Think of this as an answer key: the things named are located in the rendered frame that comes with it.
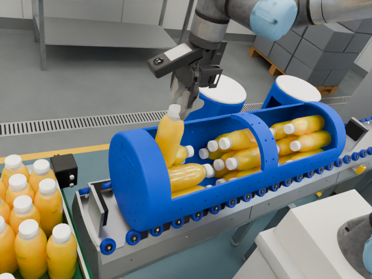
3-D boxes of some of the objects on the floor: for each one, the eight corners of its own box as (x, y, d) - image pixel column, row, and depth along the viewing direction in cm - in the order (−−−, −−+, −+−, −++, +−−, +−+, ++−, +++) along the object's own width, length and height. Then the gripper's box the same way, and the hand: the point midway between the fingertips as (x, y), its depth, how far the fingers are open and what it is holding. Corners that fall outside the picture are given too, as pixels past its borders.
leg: (323, 205, 260) (368, 154, 220) (319, 206, 257) (365, 155, 217) (318, 200, 263) (362, 148, 224) (314, 201, 260) (358, 150, 221)
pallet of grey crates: (333, 94, 446) (387, 14, 372) (296, 97, 408) (348, 8, 333) (283, 54, 519) (319, -19, 445) (247, 53, 481) (281, -27, 406)
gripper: (238, 48, 64) (208, 125, 78) (210, 25, 71) (186, 99, 84) (206, 49, 60) (181, 130, 73) (179, 24, 66) (160, 102, 80)
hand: (176, 110), depth 76 cm, fingers closed on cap, 4 cm apart
